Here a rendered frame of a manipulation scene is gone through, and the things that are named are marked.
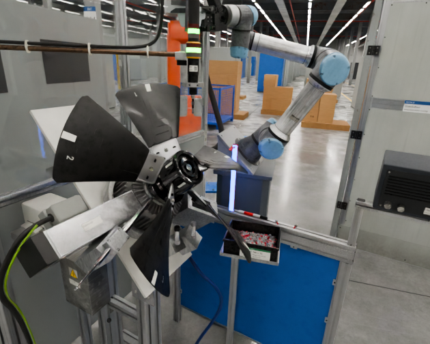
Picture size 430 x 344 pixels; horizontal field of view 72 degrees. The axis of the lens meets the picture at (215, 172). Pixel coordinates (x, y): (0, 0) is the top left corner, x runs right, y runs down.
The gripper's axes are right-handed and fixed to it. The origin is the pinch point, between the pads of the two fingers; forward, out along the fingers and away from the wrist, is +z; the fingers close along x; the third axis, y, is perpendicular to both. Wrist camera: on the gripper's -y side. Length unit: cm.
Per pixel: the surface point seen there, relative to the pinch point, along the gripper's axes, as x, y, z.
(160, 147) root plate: -12.3, 40.5, 19.9
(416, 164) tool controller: -68, 47, -42
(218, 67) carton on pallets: 575, 115, -519
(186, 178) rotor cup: -29, 45, 22
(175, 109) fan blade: -7.2, 30.7, 9.9
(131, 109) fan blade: 0.1, 29.7, 22.4
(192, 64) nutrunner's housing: -17.0, 15.5, 8.8
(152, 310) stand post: -17, 102, 34
